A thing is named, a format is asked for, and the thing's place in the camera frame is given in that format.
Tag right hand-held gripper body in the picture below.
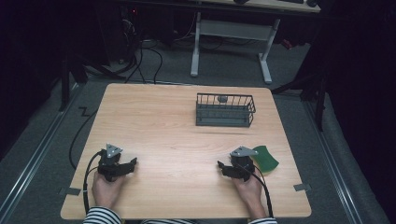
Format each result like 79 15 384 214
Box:
229 146 260 183

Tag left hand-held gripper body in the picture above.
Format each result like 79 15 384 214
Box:
97 143 126 183

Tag green sponge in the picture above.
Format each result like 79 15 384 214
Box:
250 145 280 175

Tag dark wire basket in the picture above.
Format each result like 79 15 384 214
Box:
194 91 257 128

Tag person's left hand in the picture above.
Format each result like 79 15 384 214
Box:
91 170 126 210

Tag person's right hand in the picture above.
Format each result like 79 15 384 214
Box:
232 173 269 220

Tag grey tape strip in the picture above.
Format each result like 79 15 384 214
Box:
57 186 82 197
292 183 313 192

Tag black stand legs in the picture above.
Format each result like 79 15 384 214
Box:
57 52 125 113
270 69 330 133

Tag white-framed wooden desk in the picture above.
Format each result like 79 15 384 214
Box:
190 0 322 85

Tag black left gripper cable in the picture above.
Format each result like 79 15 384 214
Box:
81 150 105 216

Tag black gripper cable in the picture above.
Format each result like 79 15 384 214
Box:
81 150 105 216
241 164 275 218

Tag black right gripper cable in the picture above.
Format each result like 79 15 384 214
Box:
241 164 275 218

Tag black floor cable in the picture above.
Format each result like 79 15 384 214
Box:
68 105 99 171

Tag metal floor rail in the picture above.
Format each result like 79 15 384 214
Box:
0 81 82 222
303 100 365 224

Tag bundle of black cables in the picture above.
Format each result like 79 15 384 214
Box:
118 12 164 85

